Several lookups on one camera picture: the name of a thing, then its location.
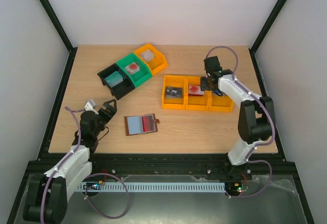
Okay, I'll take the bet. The teal card stack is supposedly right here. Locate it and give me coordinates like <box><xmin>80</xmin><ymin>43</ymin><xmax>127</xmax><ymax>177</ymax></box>
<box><xmin>105</xmin><ymin>71</ymin><xmax>123</xmax><ymax>87</ymax></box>

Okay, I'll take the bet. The black frame post left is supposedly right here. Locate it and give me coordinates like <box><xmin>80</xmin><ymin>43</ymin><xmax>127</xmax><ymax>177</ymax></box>
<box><xmin>27</xmin><ymin>0</ymin><xmax>75</xmax><ymax>52</ymax></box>

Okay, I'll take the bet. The black frame post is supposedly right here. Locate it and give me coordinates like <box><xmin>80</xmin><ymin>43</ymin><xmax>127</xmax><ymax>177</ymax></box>
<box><xmin>250</xmin><ymin>0</ymin><xmax>301</xmax><ymax>52</ymax></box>
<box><xmin>27</xmin><ymin>0</ymin><xmax>75</xmax><ymax>52</ymax></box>

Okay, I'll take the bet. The red white card stack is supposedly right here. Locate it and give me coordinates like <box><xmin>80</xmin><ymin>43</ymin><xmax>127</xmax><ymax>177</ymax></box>
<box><xmin>124</xmin><ymin>62</ymin><xmax>140</xmax><ymax>75</ymax></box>

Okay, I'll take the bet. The grey VIP card stack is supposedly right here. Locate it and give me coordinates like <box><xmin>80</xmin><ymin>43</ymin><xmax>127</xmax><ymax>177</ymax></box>
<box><xmin>165</xmin><ymin>86</ymin><xmax>183</xmax><ymax>99</ymax></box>

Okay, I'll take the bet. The black frame post right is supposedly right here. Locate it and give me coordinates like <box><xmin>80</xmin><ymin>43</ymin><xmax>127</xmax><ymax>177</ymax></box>
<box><xmin>250</xmin><ymin>0</ymin><xmax>301</xmax><ymax>52</ymax></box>

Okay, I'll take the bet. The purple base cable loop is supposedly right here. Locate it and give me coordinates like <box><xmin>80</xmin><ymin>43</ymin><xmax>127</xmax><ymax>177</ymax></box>
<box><xmin>83</xmin><ymin>173</ymin><xmax>128</xmax><ymax>219</ymax></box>

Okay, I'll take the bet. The green bin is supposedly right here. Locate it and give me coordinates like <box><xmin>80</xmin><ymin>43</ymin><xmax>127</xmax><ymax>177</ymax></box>
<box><xmin>117</xmin><ymin>53</ymin><xmax>152</xmax><ymax>87</ymax></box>

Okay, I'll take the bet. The white slotted cable duct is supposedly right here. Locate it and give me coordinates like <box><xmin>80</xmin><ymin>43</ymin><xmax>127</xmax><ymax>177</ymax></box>
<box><xmin>76</xmin><ymin>182</ymin><xmax>225</xmax><ymax>193</ymax></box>

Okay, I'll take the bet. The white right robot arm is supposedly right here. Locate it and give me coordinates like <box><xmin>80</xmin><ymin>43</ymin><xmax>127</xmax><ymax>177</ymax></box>
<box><xmin>200</xmin><ymin>56</ymin><xmax>276</xmax><ymax>179</ymax></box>

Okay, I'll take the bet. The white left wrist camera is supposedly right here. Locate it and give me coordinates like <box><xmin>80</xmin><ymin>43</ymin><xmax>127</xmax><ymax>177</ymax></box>
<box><xmin>84</xmin><ymin>99</ymin><xmax>96</xmax><ymax>111</ymax></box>

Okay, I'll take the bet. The yellow bin far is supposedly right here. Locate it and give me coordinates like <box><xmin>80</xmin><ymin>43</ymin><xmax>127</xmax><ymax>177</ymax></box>
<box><xmin>209</xmin><ymin>92</ymin><xmax>234</xmax><ymax>113</ymax></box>

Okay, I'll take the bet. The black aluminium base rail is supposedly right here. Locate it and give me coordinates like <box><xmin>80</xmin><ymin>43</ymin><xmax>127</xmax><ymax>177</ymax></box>
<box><xmin>92</xmin><ymin>153</ymin><xmax>252</xmax><ymax>178</ymax></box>

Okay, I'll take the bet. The brown leather card holder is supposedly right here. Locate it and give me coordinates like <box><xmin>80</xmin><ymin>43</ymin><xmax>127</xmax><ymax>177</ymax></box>
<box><xmin>124</xmin><ymin>114</ymin><xmax>160</xmax><ymax>136</ymax></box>

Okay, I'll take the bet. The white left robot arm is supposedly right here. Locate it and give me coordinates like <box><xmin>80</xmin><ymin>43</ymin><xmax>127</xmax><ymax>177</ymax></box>
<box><xmin>22</xmin><ymin>99</ymin><xmax>117</xmax><ymax>223</ymax></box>

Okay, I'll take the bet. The yellow bin middle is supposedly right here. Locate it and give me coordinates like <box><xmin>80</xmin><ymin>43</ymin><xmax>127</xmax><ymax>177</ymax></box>
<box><xmin>185</xmin><ymin>76</ymin><xmax>212</xmax><ymax>110</ymax></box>

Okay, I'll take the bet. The yellow bin near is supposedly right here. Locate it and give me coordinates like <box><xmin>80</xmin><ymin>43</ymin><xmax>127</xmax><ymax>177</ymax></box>
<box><xmin>161</xmin><ymin>75</ymin><xmax>187</xmax><ymax>109</ymax></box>

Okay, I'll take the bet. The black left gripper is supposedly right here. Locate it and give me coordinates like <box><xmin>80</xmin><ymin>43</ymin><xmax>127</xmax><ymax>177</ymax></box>
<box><xmin>94</xmin><ymin>99</ymin><xmax>117</xmax><ymax>137</ymax></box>

